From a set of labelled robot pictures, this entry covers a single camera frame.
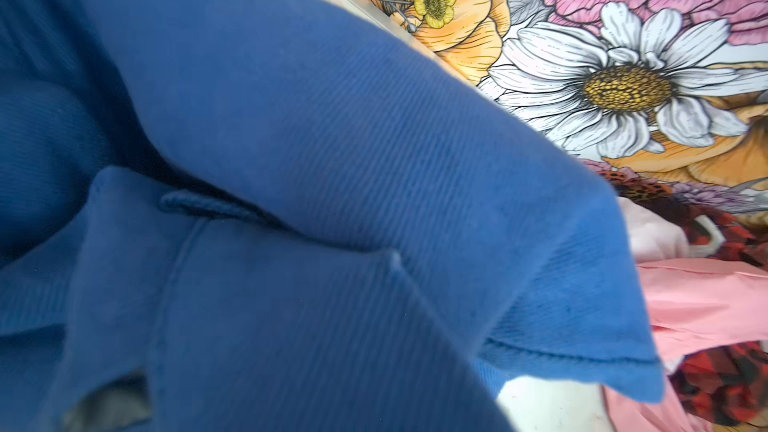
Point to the pink jacket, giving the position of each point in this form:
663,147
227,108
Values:
709,323

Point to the blue polo shirt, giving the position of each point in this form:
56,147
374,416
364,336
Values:
272,215

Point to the red black plaid cloth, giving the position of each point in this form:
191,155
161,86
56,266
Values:
706,215

